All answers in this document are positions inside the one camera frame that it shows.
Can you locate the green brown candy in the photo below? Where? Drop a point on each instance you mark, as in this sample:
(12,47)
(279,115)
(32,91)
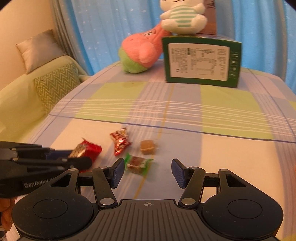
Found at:
(137,165)

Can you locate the green white carton box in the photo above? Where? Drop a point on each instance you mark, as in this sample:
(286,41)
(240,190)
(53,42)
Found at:
(202,59)

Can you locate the person left hand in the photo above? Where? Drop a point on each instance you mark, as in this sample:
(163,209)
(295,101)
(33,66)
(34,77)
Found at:
(6,206)

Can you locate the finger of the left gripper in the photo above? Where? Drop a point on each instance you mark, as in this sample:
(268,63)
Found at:
(56,154)
(63,164)

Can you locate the red foil packet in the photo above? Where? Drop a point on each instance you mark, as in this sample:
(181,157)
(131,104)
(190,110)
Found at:
(86,149)

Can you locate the brown picture box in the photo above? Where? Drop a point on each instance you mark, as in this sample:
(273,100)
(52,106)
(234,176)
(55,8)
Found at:
(210,14)

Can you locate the red patterned candy wrapper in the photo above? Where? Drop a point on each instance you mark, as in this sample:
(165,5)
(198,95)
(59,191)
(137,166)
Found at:
(120,140)

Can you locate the grey satin cushion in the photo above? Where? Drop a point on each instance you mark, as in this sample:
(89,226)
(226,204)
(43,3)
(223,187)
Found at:
(39,50)

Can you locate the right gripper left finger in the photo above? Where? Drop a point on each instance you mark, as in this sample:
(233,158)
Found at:
(104,180)

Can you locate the blue star curtain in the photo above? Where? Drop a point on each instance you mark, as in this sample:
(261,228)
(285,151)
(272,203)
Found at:
(91,32)

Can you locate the plaid tablecloth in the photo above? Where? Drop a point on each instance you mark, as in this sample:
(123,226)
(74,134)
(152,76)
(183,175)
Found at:
(249,130)

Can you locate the light green sofa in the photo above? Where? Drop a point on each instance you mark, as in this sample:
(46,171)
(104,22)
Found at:
(21,108)

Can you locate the pink green plush toy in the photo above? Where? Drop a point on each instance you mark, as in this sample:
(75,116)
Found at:
(140,51)

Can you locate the white bunny plush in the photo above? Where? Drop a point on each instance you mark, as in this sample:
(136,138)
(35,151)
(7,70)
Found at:
(183,17)

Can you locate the green zigzag cushion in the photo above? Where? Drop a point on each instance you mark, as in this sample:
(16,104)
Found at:
(53,86)

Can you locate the brown cube candy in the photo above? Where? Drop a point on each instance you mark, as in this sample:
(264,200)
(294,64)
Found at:
(148,147)

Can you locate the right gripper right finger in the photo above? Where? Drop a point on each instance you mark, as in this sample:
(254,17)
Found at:
(191,180)

